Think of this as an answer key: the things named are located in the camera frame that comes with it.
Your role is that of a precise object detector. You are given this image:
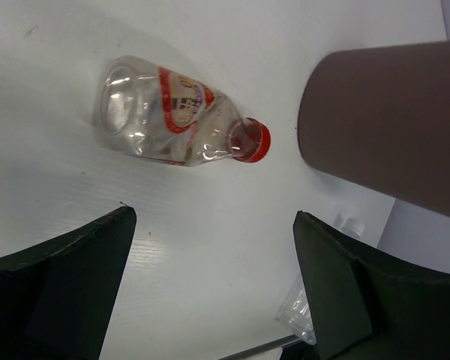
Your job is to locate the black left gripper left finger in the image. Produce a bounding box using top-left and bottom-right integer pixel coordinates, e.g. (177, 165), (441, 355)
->
(0, 206), (137, 359)

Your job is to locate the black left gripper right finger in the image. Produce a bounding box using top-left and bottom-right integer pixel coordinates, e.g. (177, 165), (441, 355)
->
(293, 211), (450, 359)

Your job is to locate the blue label bottle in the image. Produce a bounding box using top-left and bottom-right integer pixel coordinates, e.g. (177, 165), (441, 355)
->
(275, 275), (317, 345)

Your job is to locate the clear bottle red cap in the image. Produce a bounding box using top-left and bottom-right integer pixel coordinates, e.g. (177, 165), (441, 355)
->
(94, 55), (271, 167)

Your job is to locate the brown bin black rim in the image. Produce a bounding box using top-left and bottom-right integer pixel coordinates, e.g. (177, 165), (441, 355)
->
(297, 41), (450, 217)

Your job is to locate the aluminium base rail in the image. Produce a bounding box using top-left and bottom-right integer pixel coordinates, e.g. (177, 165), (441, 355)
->
(219, 334), (302, 360)

